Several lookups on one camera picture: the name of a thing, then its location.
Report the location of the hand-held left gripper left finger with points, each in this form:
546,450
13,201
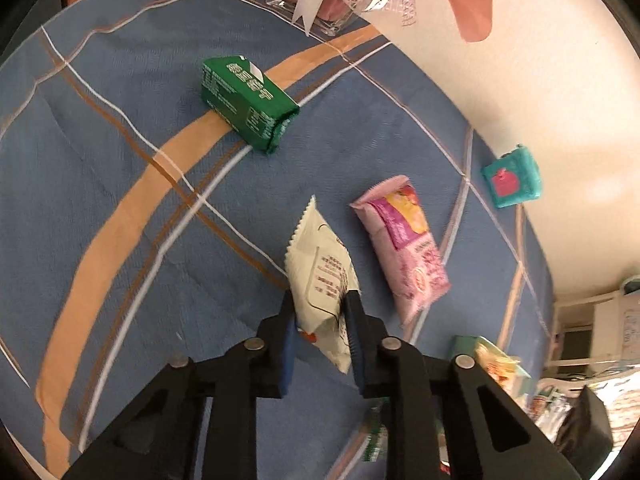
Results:
286,360

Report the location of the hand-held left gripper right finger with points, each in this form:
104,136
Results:
359,360

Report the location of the white box teal rim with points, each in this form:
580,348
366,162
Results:
462,346

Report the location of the cream orange snack packet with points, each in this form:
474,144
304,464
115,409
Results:
495,367

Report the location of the white shelf unit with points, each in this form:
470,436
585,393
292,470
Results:
605,320

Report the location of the pink snack packet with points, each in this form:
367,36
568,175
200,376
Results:
410,255

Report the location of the teal toy box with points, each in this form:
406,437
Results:
512,180

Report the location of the green snack pack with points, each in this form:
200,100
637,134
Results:
240,95

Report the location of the square glass vase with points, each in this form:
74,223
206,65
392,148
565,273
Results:
325,15

